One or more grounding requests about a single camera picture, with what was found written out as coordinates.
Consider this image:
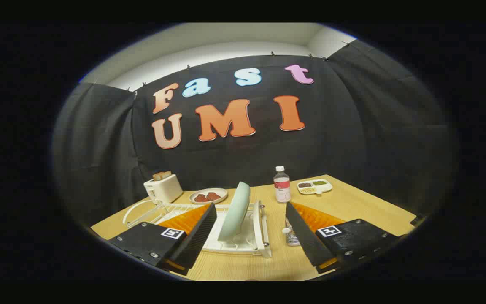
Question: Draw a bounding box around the white toaster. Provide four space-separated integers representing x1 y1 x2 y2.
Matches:
143 174 184 204

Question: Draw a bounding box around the pale green plate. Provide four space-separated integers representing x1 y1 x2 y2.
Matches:
218 182 251 242

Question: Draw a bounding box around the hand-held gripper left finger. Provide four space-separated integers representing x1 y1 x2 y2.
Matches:
107 203 218 277

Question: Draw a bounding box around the metal wire basket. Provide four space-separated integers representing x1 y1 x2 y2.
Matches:
284 217 302 247

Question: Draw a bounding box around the black backdrop cloth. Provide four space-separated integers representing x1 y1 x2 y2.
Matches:
52 39 454 228

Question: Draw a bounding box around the beige plate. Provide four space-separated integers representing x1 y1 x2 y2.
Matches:
189 187 228 205

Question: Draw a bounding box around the white wire dish rack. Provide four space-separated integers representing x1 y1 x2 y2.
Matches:
123 199 272 259

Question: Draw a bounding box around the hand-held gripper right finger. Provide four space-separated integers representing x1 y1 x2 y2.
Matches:
285 201 400 274

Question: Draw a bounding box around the white divided condiment tray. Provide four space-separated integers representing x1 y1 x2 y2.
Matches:
297 179 333 195

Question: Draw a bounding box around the clear bottle red label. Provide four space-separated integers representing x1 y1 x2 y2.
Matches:
273 166 291 203

